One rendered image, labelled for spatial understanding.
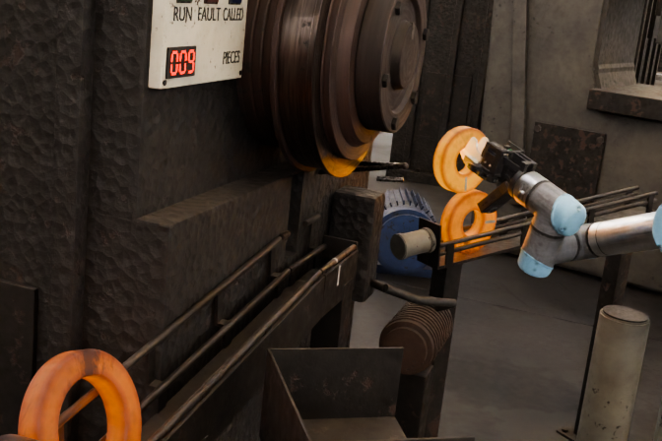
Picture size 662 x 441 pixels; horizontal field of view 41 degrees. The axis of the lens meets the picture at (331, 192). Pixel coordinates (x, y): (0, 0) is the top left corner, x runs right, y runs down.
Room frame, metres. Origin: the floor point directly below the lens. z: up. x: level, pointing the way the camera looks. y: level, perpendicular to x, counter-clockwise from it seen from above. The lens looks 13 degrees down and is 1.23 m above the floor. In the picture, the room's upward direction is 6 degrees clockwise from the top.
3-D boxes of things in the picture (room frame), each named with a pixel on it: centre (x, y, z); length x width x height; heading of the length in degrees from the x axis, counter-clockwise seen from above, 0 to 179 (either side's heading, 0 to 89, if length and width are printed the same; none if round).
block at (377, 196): (1.87, -0.06, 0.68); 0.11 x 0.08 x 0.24; 71
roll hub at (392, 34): (1.61, -0.09, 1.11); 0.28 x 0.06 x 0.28; 161
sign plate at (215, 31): (1.35, 0.22, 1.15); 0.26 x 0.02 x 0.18; 161
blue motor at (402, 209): (3.90, -0.33, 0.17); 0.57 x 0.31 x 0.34; 1
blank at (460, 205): (2.05, -0.33, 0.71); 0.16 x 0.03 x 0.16; 126
